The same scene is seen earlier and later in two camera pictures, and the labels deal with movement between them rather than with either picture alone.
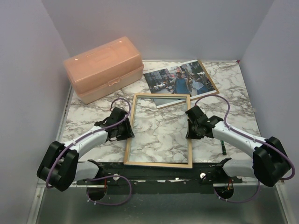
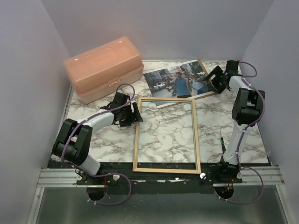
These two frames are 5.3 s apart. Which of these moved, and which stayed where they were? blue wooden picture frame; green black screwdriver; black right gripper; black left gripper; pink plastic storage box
Moved: black right gripper; black left gripper; blue wooden picture frame
Stayed: green black screwdriver; pink plastic storage box
